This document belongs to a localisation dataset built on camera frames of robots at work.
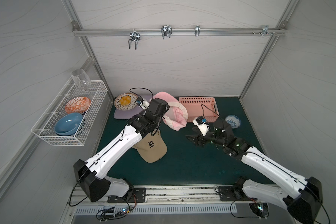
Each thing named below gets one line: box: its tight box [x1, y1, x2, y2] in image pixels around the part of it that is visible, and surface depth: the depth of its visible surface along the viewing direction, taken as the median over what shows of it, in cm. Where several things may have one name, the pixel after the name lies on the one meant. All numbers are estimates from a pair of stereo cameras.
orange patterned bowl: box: [64, 96, 92, 114], surface depth 72 cm
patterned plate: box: [113, 92, 139, 111], surface depth 117 cm
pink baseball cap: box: [149, 91, 189, 132], surface depth 83 cm
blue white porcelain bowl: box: [224, 114, 241, 129], surface depth 104 cm
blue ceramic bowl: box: [54, 112, 83, 137], surface depth 62 cm
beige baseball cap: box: [131, 128, 168, 164], surface depth 89 cm
